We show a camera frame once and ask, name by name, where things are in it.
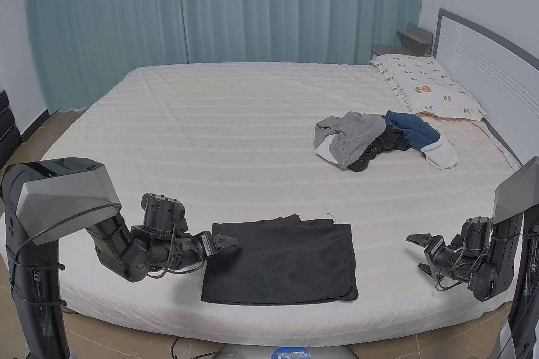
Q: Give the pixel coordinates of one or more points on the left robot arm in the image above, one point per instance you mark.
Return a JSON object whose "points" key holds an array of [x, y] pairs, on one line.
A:
{"points": [[63, 189]]}

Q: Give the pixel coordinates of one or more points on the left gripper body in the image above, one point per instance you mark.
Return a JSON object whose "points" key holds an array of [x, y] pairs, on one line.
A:
{"points": [[205, 244]]}

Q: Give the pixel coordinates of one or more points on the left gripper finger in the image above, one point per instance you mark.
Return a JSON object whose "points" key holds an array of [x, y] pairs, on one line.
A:
{"points": [[227, 244]]}

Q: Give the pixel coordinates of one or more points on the pile of clothes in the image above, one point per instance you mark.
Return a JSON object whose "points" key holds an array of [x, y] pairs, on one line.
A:
{"points": [[358, 134]]}

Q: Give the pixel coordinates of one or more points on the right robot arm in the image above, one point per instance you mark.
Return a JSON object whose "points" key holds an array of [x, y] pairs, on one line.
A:
{"points": [[516, 193]]}

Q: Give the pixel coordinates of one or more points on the black T-shirt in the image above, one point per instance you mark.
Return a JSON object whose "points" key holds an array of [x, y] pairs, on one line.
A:
{"points": [[278, 264]]}

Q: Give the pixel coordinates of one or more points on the black chest of drawers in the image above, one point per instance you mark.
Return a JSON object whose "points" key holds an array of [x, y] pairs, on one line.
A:
{"points": [[8, 126]]}

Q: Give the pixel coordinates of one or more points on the bed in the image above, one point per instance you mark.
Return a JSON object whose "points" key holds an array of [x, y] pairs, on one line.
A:
{"points": [[210, 138]]}

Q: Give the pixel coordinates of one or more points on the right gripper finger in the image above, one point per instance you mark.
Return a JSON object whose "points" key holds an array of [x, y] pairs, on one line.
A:
{"points": [[428, 270], [421, 240]]}

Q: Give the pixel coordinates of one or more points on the white printed pillow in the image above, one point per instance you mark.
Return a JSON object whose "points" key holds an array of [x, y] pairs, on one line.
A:
{"points": [[429, 84]]}

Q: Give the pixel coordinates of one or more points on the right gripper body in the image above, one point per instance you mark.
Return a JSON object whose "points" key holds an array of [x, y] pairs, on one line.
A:
{"points": [[440, 256]]}

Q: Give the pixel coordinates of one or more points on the grey bedside table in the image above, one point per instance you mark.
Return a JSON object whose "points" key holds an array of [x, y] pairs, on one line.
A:
{"points": [[415, 33]]}

